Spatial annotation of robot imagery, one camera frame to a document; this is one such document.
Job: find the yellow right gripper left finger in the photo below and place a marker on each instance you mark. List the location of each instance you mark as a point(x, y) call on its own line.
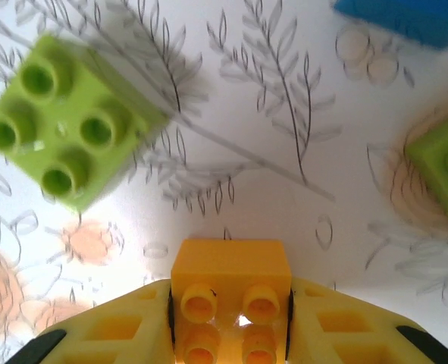
point(148, 341)

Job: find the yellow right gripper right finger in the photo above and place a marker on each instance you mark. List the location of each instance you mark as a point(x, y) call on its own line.
point(307, 341)

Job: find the orange square lego brick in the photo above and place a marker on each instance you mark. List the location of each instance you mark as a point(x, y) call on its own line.
point(227, 273)

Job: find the lime green square lego brick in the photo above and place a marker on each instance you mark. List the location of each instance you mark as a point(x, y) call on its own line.
point(76, 125)

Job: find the lime green long lego brick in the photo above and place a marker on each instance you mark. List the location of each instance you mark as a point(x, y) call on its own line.
point(443, 174)

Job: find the dark blue square lego brick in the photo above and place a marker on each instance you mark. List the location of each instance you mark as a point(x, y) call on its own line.
point(398, 19)

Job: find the floral patterned table cover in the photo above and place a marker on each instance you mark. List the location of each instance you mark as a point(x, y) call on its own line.
point(246, 113)

